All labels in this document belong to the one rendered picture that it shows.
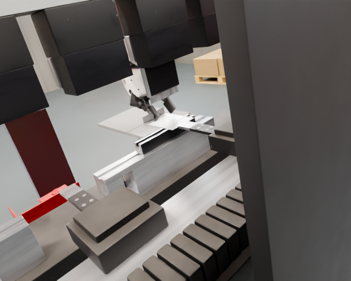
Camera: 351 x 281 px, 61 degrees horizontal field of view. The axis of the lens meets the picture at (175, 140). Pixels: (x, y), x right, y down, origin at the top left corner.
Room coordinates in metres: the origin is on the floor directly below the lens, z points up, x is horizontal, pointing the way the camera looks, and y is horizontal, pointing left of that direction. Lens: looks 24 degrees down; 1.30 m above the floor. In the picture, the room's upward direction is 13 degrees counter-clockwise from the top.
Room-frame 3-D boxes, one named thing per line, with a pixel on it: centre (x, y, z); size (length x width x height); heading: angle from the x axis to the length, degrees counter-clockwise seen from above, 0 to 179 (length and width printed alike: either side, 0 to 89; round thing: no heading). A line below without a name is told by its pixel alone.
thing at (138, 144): (0.77, 0.02, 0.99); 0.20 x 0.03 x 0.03; 127
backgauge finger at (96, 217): (0.45, 0.17, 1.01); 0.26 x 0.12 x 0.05; 37
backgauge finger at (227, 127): (0.66, -0.11, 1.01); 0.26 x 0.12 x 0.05; 37
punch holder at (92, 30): (0.68, 0.14, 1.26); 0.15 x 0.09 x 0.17; 127
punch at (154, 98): (0.78, 0.00, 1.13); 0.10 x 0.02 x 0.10; 127
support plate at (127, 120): (0.90, 0.09, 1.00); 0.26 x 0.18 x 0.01; 37
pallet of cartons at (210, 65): (4.90, -1.21, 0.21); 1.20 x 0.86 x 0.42; 32
